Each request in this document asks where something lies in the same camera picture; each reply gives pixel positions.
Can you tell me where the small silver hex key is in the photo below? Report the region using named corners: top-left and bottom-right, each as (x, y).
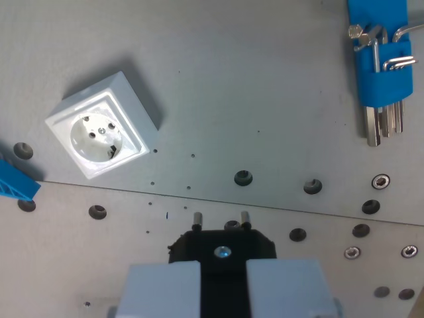
top-left (382, 55), bottom-right (415, 72)

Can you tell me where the blue hex key holder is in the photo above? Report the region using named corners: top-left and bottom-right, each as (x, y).
top-left (346, 0), bottom-right (415, 109)

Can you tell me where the largest silver hex key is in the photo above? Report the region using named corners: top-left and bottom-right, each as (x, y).
top-left (352, 36), bottom-right (382, 148)

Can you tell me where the thick silver hex key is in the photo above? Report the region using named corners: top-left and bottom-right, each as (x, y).
top-left (348, 24), bottom-right (398, 138)

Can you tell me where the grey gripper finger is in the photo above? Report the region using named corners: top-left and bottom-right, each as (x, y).
top-left (246, 258), bottom-right (338, 318)
top-left (115, 260), bottom-right (202, 318)

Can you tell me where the medium silver hex key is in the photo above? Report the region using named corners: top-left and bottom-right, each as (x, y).
top-left (392, 22), bottom-right (424, 134)

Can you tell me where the white wall socket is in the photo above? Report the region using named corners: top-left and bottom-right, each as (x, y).
top-left (44, 70), bottom-right (166, 181)

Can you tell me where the thin silver hex key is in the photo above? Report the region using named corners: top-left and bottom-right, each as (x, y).
top-left (389, 60), bottom-right (419, 71)

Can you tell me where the blue ribbed plastic part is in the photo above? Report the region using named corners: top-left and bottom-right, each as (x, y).
top-left (0, 158), bottom-right (42, 201)

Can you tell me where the black two-pin power plug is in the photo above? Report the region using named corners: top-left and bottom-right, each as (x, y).
top-left (167, 211), bottom-right (278, 318)

